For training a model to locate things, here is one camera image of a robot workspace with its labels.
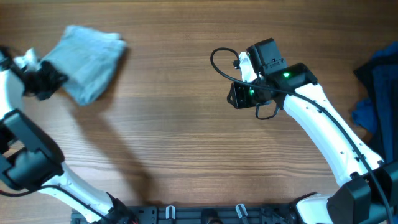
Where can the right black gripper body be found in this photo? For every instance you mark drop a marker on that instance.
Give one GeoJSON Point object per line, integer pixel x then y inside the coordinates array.
{"type": "Point", "coordinates": [247, 96]}

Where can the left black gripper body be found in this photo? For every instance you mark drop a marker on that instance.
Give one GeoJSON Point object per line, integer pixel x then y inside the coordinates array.
{"type": "Point", "coordinates": [52, 77]}

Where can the light blue denim shorts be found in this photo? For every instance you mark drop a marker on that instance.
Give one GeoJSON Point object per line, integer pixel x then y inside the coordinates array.
{"type": "Point", "coordinates": [89, 58]}

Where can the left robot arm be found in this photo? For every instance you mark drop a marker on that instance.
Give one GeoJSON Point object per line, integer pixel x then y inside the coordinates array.
{"type": "Point", "coordinates": [40, 165]}

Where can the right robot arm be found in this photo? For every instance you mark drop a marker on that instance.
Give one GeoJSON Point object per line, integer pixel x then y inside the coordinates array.
{"type": "Point", "coordinates": [367, 190]}

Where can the dark blue clothes pile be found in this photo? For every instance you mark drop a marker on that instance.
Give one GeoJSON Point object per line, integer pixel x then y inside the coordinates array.
{"type": "Point", "coordinates": [378, 112]}

